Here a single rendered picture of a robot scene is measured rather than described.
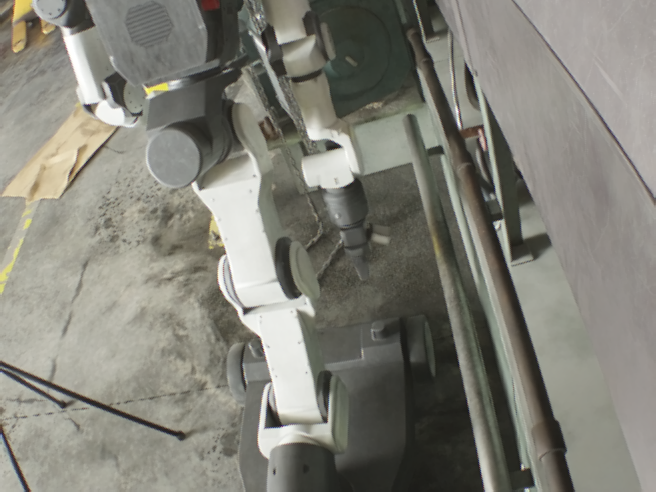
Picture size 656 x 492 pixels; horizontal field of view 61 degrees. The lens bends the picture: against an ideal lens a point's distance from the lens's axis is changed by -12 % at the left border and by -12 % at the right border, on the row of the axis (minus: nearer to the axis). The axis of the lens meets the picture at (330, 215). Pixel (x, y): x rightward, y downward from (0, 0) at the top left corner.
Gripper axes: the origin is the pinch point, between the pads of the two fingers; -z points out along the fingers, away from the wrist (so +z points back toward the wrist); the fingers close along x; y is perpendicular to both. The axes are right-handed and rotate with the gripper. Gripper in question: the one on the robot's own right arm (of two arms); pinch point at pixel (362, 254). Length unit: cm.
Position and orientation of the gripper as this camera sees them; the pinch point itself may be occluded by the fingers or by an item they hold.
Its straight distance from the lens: 143.7
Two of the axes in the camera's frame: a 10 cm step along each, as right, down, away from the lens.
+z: -2.7, -8.3, -4.8
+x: 0.4, -5.1, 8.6
